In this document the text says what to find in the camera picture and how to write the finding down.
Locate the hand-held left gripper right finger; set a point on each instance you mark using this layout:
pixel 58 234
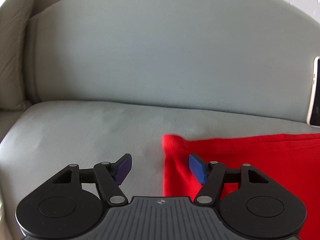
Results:
pixel 197 168

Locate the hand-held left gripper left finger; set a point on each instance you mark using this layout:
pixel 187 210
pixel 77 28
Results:
pixel 122 170

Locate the red garment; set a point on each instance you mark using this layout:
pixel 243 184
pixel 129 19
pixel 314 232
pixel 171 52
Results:
pixel 275 155

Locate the grey sofa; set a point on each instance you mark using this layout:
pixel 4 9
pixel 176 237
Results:
pixel 150 67

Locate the smartphone in white case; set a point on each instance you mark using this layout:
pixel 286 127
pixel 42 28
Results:
pixel 315 92

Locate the narrow olive cushion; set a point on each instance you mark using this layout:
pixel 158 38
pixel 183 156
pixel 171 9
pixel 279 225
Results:
pixel 12 55

